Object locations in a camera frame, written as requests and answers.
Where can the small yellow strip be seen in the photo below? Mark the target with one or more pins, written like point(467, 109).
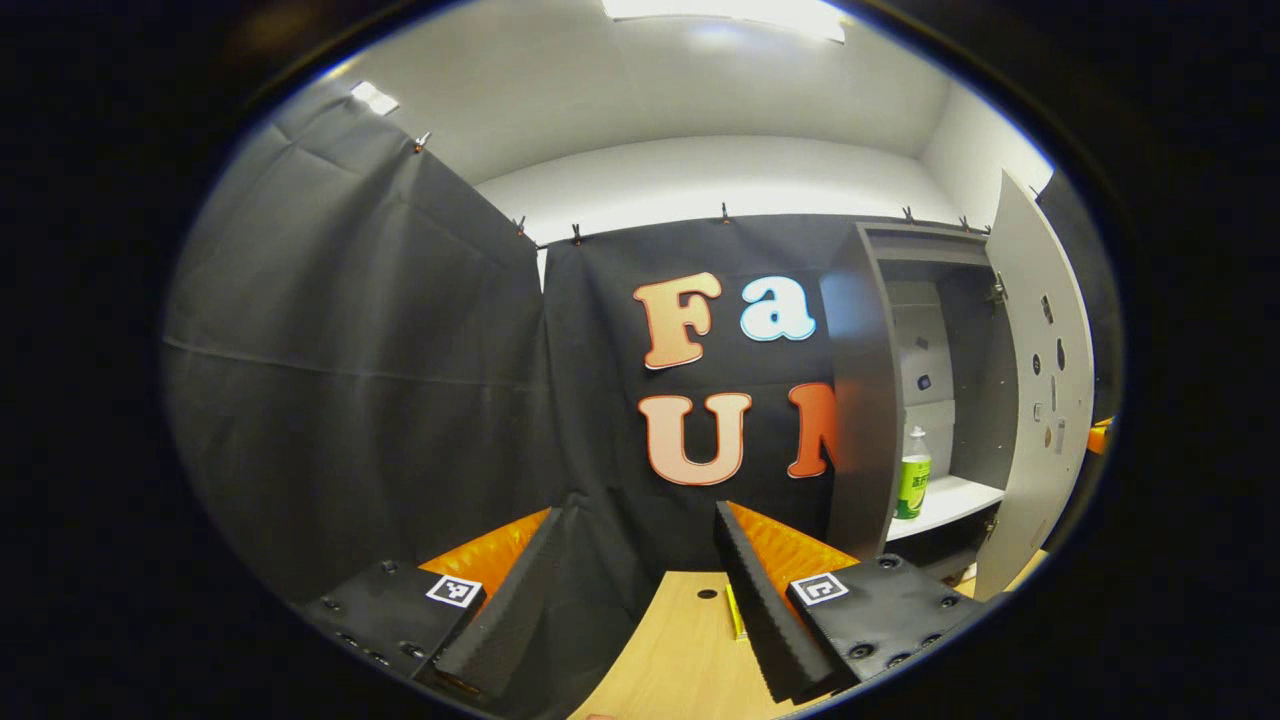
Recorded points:
point(736, 615)

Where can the white cabinet shelf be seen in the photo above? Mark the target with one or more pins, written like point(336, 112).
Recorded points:
point(955, 497)

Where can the row of black cloth clips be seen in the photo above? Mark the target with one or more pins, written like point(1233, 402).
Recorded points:
point(576, 234)

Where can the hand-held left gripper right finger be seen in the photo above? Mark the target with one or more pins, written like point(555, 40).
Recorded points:
point(760, 610)

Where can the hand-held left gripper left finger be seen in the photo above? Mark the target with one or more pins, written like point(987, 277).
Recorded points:
point(515, 610)

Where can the grey cabinet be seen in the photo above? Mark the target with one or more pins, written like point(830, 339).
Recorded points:
point(860, 400)

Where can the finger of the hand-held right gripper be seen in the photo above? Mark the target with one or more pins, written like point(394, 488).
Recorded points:
point(1100, 437)

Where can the large ceiling light panel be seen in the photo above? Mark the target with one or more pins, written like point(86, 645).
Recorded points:
point(740, 12)

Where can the small white object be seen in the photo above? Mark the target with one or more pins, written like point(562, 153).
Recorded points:
point(966, 572)

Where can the black backdrop cloth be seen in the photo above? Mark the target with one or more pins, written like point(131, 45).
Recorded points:
point(350, 400)

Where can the small ceiling light panel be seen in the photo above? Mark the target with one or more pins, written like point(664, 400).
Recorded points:
point(373, 97)

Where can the clear bottle with green label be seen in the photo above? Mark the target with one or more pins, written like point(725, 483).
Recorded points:
point(912, 490)

